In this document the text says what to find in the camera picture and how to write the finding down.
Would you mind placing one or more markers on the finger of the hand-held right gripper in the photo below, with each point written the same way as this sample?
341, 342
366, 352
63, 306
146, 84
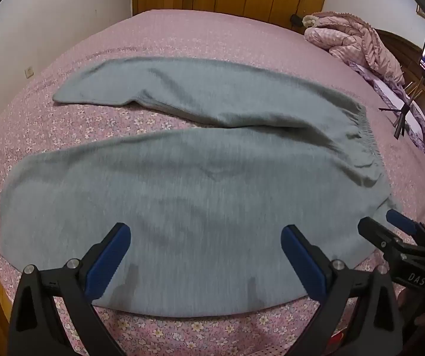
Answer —
401, 221
377, 235

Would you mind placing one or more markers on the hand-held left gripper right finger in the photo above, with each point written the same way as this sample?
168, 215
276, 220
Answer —
305, 263

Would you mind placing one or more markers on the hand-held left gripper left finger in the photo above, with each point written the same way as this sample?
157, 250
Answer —
108, 259

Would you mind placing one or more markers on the grey pants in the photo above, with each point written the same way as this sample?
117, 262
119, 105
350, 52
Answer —
197, 178

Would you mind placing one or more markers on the purple ruffled pillow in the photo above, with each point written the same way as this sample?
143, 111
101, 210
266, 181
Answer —
390, 92

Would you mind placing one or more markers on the pink quilted comforter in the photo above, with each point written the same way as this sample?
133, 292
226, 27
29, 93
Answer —
353, 40

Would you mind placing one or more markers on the beige plush toy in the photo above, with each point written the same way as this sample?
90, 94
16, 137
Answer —
309, 21

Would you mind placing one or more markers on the small black device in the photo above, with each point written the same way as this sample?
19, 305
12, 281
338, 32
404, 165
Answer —
295, 18

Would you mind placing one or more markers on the bed with pink floral sheet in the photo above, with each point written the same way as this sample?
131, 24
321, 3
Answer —
197, 33

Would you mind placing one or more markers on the white wall socket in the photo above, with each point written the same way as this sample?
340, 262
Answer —
29, 72

